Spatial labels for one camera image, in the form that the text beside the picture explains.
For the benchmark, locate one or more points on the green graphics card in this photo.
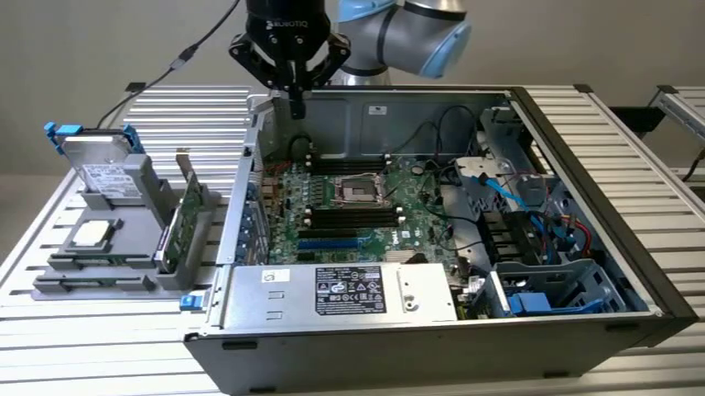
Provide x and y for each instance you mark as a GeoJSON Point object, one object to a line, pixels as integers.
{"type": "Point", "coordinates": [184, 214]}

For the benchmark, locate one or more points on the hard disk in blue carrier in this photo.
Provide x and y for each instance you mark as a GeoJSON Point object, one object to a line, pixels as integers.
{"type": "Point", "coordinates": [104, 165]}

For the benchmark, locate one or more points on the silver chipset heatsink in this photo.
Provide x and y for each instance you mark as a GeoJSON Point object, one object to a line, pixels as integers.
{"type": "Point", "coordinates": [405, 257]}

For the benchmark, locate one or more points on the blue-railed disk cage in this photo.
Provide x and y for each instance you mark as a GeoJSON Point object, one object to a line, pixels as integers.
{"type": "Point", "coordinates": [555, 288]}

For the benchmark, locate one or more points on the silver CPU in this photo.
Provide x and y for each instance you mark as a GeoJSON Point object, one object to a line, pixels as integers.
{"type": "Point", "coordinates": [96, 232]}

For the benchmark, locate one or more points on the black RAM slot bank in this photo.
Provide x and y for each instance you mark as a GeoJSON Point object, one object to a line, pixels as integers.
{"type": "Point", "coordinates": [347, 163]}
{"type": "Point", "coordinates": [355, 217]}

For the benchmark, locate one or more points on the black expansion slot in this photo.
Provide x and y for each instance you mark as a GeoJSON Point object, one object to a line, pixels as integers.
{"type": "Point", "coordinates": [327, 234]}

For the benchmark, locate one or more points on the grey power supply unit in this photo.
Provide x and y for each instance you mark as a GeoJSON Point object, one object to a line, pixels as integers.
{"type": "Point", "coordinates": [340, 295]}

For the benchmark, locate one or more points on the blue expansion slot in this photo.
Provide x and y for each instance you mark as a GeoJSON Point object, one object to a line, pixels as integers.
{"type": "Point", "coordinates": [327, 244]}

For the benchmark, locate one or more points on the blue case latch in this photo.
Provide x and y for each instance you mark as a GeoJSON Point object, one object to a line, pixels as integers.
{"type": "Point", "coordinates": [188, 301]}

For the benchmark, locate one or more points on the black case fan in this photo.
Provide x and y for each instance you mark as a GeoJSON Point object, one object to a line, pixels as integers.
{"type": "Point", "coordinates": [508, 235]}

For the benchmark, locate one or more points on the metal disk bay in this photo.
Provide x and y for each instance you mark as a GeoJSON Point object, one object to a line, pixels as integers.
{"type": "Point", "coordinates": [495, 173]}

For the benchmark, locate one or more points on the grey parts rack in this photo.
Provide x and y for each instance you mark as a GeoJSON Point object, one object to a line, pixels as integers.
{"type": "Point", "coordinates": [132, 231]}

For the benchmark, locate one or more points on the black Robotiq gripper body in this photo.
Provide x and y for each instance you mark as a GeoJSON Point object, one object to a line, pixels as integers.
{"type": "Point", "coordinates": [285, 29]}

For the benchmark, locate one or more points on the green motherboard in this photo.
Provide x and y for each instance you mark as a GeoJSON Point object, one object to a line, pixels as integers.
{"type": "Point", "coordinates": [407, 206]}

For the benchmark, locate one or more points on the metal slat side table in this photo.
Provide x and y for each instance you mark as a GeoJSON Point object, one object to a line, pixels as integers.
{"type": "Point", "coordinates": [682, 111]}

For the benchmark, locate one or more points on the open black PC case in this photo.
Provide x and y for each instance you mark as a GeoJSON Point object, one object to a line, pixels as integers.
{"type": "Point", "coordinates": [440, 354]}

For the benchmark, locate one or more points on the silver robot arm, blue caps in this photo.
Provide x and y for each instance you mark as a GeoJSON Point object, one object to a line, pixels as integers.
{"type": "Point", "coordinates": [407, 33]}

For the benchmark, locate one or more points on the metal CPU socket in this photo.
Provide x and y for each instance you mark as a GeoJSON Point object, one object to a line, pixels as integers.
{"type": "Point", "coordinates": [356, 189]}

